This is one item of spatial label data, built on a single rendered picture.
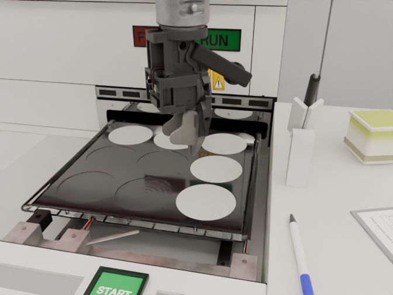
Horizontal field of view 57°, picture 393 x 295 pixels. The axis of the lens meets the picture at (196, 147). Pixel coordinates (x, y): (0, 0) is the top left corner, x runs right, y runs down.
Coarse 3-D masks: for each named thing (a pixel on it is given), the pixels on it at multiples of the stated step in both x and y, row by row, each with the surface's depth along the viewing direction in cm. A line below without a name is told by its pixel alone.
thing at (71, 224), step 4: (72, 220) 63; (76, 220) 63; (80, 220) 63; (68, 224) 62; (72, 224) 62; (76, 224) 62; (80, 224) 63; (84, 224) 65; (64, 228) 61; (72, 228) 61; (76, 228) 62; (80, 228) 64; (60, 232) 61; (64, 232) 61; (60, 236) 60; (56, 240) 59
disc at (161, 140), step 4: (156, 136) 82; (160, 136) 82; (164, 136) 82; (168, 136) 82; (156, 140) 80; (160, 140) 80; (164, 140) 80; (168, 140) 80; (156, 144) 78; (160, 144) 78; (164, 144) 78; (168, 144) 78; (172, 144) 78; (168, 148) 77; (172, 148) 77; (176, 148) 77; (180, 148) 77; (184, 148) 77
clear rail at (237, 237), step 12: (24, 204) 59; (60, 216) 57; (72, 216) 57; (84, 216) 56; (96, 216) 56; (108, 216) 56; (144, 228) 55; (156, 228) 54; (168, 228) 54; (180, 228) 54; (192, 228) 54; (204, 228) 54; (228, 240) 53; (240, 240) 52
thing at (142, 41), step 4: (136, 28) 82; (140, 28) 81; (144, 28) 81; (148, 28) 81; (152, 28) 81; (156, 28) 81; (136, 32) 82; (140, 32) 82; (144, 32) 82; (136, 36) 82; (140, 36) 82; (144, 36) 82; (136, 40) 83; (140, 40) 83; (144, 40) 82; (136, 44) 83; (140, 44) 83; (144, 44) 83
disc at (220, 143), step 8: (208, 136) 82; (216, 136) 82; (224, 136) 82; (232, 136) 82; (208, 144) 78; (216, 144) 78; (224, 144) 78; (232, 144) 78; (240, 144) 78; (216, 152) 75; (224, 152) 75; (232, 152) 75
